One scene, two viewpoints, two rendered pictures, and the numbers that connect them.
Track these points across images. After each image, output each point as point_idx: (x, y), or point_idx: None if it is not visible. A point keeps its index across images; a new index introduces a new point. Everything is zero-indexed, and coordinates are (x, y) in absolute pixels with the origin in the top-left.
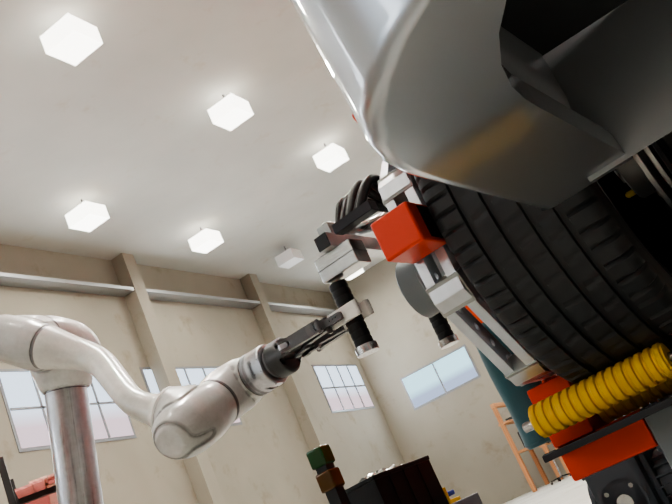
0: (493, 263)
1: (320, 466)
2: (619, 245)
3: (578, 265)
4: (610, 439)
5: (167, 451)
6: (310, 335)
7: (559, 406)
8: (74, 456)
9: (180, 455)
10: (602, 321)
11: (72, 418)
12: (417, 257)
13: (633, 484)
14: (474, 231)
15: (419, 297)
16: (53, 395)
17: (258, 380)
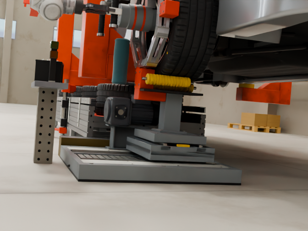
0: (184, 34)
1: (55, 48)
2: (211, 52)
3: (200, 49)
4: (155, 93)
5: (48, 13)
6: (103, 9)
7: (158, 78)
8: None
9: (51, 18)
10: (189, 65)
11: None
12: (164, 16)
13: (126, 108)
14: (187, 23)
15: (125, 19)
16: None
17: (69, 8)
